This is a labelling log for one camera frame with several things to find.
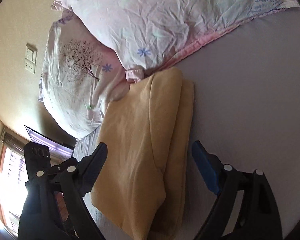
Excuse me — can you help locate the lavender bed sheet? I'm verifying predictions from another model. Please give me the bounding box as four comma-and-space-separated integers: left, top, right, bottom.
87, 7, 300, 239

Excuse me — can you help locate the dark flat screen monitor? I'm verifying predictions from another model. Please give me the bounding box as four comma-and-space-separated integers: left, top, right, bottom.
25, 126, 74, 160

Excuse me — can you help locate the pink pillow with tree print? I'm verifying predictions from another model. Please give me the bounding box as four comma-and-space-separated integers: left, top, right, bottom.
42, 10, 130, 139

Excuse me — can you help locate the white wall switch plate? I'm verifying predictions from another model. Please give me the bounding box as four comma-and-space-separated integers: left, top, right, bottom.
24, 43, 38, 74

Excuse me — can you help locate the tan garment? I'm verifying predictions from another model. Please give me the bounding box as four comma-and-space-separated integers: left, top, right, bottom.
91, 68, 194, 239

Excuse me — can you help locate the pink pillow with flower print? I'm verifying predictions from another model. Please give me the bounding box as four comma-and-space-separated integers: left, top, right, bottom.
51, 0, 299, 82

